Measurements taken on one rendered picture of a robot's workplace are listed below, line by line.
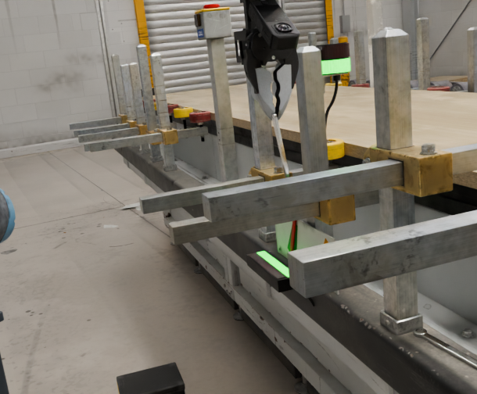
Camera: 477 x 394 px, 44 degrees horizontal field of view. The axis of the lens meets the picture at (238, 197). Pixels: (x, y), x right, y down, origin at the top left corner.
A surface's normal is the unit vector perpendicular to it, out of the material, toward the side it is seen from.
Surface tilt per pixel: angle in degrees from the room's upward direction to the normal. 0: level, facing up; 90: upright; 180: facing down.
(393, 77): 90
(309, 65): 90
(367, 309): 0
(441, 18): 90
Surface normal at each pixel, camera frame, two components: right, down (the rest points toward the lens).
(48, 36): 0.44, 0.18
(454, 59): -0.90, 0.19
